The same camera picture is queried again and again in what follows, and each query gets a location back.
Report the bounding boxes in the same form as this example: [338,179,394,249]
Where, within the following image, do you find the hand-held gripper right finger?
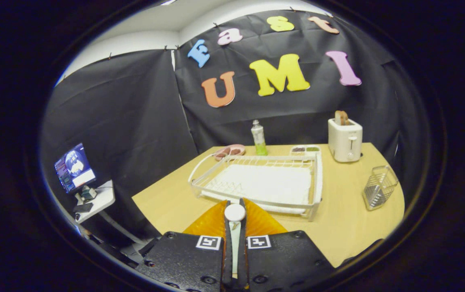
[239,198,336,292]

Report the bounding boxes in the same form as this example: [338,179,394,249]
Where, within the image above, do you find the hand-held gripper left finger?
[135,199,234,292]

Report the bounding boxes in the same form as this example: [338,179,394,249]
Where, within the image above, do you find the white wire dish rack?
[188,152,323,221]

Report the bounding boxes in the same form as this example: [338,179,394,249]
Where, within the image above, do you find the clear wire basket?
[362,165,399,211]

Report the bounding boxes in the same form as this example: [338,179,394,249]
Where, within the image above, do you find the pink plate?
[213,144,246,161]

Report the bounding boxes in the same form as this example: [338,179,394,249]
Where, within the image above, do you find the white drip tray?
[202,163,312,214]

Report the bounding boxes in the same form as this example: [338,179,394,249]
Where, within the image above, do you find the clear plastic bottle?
[251,120,268,156]

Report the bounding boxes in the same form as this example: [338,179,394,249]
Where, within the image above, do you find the white divided bean tray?
[289,145,321,157]

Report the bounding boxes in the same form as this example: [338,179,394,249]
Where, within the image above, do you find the white side table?
[73,180,146,246]

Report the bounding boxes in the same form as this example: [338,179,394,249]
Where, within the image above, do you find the white toaster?
[328,118,363,163]

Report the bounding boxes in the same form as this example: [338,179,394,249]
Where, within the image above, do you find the black backdrop cloth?
[40,10,428,244]

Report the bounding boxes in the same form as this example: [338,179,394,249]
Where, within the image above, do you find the computer monitor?
[54,143,97,194]

